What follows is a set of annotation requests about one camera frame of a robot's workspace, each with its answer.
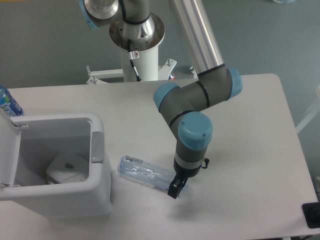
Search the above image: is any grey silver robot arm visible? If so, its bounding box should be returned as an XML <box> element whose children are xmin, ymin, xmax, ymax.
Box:
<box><xmin>79</xmin><ymin>0</ymin><xmax>243</xmax><ymax>198</ymax></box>

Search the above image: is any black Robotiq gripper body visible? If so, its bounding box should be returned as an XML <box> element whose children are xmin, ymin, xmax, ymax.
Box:
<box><xmin>173</xmin><ymin>161</ymin><xmax>200</xmax><ymax>181</ymax></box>

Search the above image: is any crushed clear plastic bottle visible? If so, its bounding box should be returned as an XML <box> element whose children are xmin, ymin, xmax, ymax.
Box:
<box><xmin>117</xmin><ymin>155</ymin><xmax>176</xmax><ymax>191</ymax></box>

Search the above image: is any white plastic trash can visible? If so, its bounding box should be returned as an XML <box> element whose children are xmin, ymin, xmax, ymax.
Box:
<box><xmin>0</xmin><ymin>113</ymin><xmax>112</xmax><ymax>219</ymax></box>

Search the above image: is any blue labelled water bottle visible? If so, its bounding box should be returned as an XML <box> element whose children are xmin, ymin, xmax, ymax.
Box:
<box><xmin>0</xmin><ymin>85</ymin><xmax>24</xmax><ymax>117</ymax></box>

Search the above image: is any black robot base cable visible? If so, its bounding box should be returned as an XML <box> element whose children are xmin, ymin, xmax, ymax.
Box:
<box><xmin>126</xmin><ymin>38</ymin><xmax>143</xmax><ymax>83</ymax></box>

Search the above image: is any black device at table edge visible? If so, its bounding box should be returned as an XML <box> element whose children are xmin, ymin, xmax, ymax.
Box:
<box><xmin>302</xmin><ymin>202</ymin><xmax>320</xmax><ymax>229</ymax></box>

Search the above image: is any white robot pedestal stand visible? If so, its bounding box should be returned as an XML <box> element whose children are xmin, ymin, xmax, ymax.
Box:
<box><xmin>86</xmin><ymin>12</ymin><xmax>198</xmax><ymax>85</ymax></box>

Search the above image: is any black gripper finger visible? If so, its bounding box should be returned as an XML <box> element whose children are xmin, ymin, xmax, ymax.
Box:
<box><xmin>167</xmin><ymin>174</ymin><xmax>187</xmax><ymax>199</ymax></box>

